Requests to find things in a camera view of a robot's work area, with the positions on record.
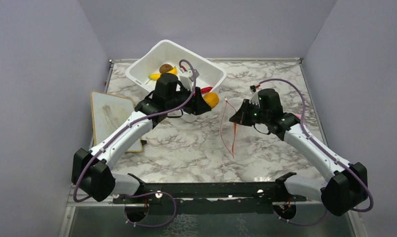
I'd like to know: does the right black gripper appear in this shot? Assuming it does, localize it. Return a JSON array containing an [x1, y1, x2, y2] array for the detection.
[[230, 99, 270, 127]]

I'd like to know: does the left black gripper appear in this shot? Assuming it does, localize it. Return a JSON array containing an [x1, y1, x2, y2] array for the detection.
[[165, 83, 210, 115]]

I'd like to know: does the orange citrus fruit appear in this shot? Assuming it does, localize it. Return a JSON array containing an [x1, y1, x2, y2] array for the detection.
[[202, 92, 220, 109]]

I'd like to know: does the clear zip top bag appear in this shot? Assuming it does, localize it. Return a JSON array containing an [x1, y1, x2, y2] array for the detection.
[[218, 97, 252, 159]]

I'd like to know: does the yellow banana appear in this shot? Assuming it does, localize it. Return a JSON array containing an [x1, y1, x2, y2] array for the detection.
[[148, 67, 177, 80]]

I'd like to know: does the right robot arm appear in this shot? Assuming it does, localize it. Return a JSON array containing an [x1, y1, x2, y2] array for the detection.
[[229, 88, 368, 216]]

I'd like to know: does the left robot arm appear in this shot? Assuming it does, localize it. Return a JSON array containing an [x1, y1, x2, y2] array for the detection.
[[72, 73, 219, 203]]

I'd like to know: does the red chili pepper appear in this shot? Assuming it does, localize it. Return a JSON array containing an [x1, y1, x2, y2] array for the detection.
[[193, 86, 213, 95]]

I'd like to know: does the white plastic bin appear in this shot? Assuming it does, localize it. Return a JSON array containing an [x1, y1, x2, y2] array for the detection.
[[125, 40, 227, 123]]

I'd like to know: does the brown kiwi fruit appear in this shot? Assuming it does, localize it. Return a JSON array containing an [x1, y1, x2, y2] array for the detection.
[[159, 64, 174, 74]]

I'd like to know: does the white cutting board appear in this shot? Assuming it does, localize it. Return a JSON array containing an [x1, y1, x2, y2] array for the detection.
[[90, 91, 134, 145]]

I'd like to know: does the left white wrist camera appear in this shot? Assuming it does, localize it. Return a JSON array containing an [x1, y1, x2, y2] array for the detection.
[[179, 68, 199, 91]]

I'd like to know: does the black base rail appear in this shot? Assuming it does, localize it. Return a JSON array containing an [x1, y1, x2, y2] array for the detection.
[[113, 182, 306, 215]]

